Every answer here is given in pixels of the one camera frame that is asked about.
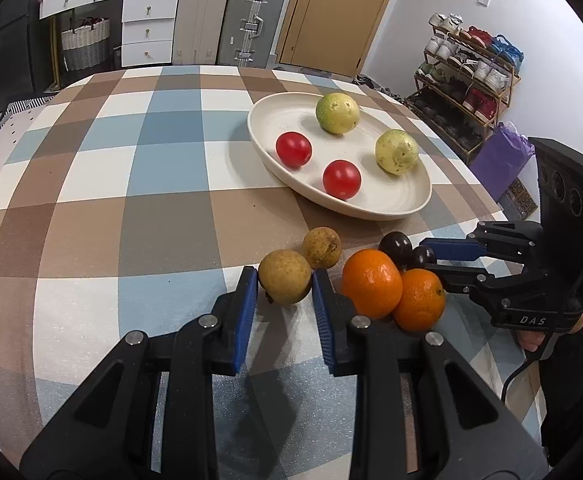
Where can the cream round plate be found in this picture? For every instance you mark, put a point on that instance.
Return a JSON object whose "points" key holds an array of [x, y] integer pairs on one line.
{"points": [[291, 115]]}

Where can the yellow green guava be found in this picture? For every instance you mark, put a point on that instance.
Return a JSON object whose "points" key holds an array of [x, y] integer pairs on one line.
{"points": [[396, 152], [338, 113]]}

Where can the black white striped rug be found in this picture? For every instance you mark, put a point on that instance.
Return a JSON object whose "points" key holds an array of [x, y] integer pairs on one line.
{"points": [[26, 104]]}

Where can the woven laundry basket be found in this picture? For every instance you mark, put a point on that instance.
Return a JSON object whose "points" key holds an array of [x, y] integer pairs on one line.
{"points": [[85, 45]]}

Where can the dark brown longan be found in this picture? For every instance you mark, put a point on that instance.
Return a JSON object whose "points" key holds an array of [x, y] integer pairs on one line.
{"points": [[322, 247]]}

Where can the purple bag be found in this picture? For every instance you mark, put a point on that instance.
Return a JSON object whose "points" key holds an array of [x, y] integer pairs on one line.
{"points": [[504, 160]]}

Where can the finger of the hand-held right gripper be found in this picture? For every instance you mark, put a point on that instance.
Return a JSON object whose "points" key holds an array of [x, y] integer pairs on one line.
{"points": [[454, 250], [476, 280]]}

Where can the red tomato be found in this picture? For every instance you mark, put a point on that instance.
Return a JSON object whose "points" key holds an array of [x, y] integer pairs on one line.
{"points": [[342, 179], [294, 150]]}

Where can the brown patterned doormat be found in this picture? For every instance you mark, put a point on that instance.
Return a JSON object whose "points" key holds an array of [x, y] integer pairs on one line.
{"points": [[521, 199]]}

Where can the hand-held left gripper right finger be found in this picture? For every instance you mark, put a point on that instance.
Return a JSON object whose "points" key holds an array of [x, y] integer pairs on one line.
{"points": [[324, 320]]}

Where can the tan wooden door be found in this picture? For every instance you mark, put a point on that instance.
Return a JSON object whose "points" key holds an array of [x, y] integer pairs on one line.
{"points": [[331, 20]]}

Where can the light brown longan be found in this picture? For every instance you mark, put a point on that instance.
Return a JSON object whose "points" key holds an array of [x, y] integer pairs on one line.
{"points": [[284, 276]]}

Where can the beige suitcase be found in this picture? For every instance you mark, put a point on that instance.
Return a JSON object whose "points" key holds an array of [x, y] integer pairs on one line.
{"points": [[201, 15]]}

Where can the white drawer dresser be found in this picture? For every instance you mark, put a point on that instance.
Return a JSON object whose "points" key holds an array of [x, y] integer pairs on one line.
{"points": [[146, 25]]}

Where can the white dotted blanket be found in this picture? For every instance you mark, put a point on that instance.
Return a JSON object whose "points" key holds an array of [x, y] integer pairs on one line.
{"points": [[1, 160]]}

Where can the person's right forearm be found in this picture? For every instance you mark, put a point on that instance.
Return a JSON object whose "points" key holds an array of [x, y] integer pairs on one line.
{"points": [[571, 395]]}

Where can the person's right hand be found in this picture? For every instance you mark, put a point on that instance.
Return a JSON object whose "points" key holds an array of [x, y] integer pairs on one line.
{"points": [[529, 342]]}

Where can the black refrigerator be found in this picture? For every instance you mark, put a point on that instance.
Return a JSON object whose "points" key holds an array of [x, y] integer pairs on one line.
{"points": [[16, 60]]}

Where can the pair of grey sneakers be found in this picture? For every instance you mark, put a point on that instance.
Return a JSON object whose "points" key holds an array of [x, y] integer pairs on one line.
{"points": [[376, 87]]}

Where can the wooden shoe rack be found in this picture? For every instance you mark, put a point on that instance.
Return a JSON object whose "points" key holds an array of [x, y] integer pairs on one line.
{"points": [[504, 110]]}

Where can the dark purple plum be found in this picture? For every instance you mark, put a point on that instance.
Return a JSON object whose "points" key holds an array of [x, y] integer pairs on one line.
{"points": [[423, 256], [395, 247]]}

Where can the grey aluminium suitcase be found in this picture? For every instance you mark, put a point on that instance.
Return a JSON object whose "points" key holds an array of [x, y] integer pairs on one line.
{"points": [[251, 20]]}

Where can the orange tangerine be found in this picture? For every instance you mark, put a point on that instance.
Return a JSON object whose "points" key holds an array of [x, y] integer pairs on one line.
{"points": [[371, 284], [420, 300]]}

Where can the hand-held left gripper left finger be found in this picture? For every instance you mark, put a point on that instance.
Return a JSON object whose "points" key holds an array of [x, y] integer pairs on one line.
{"points": [[245, 310]]}

